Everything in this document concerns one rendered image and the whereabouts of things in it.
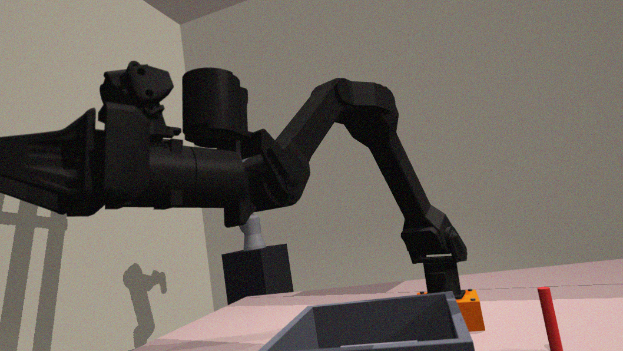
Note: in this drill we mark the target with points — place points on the dark red peg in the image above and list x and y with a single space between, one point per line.
551 325

